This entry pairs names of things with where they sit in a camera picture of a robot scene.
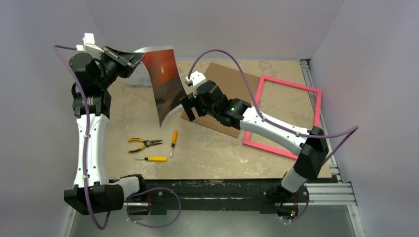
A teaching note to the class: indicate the clear plastic organizer box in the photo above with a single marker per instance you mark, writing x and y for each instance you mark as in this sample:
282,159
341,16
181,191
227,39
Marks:
140,77

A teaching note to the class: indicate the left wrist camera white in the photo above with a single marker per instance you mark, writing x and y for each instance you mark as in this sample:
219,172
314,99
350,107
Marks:
89,46

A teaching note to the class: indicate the yellow screwdriver small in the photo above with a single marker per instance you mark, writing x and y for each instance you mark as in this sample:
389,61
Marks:
173,142

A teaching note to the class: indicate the yellow handled pliers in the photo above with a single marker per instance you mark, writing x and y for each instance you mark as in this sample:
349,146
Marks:
145,144

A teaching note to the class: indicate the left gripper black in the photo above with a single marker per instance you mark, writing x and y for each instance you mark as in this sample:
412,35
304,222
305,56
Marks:
126,61

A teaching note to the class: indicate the pink photo frame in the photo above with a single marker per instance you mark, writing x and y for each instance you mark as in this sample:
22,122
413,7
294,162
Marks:
285,99

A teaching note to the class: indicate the red sunset photo print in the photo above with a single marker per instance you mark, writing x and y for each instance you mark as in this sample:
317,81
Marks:
167,86

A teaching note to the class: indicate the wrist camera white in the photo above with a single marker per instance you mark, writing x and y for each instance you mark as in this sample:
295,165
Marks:
89,46
195,80

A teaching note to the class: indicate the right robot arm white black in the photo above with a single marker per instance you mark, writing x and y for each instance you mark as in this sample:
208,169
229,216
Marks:
307,144

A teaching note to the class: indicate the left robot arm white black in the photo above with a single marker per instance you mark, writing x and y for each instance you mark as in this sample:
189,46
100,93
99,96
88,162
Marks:
94,71

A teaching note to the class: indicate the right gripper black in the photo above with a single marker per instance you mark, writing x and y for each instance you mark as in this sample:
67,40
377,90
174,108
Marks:
192,101

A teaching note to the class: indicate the aluminium rail frame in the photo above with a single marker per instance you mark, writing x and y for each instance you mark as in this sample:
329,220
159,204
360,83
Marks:
319,193

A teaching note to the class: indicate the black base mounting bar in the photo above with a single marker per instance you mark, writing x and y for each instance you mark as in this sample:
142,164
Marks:
266,196

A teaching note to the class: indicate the yellow screwdriver near front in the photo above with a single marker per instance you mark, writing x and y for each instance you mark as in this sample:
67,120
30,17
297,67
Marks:
153,159

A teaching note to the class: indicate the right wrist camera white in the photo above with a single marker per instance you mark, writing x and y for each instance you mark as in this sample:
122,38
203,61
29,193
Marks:
195,80

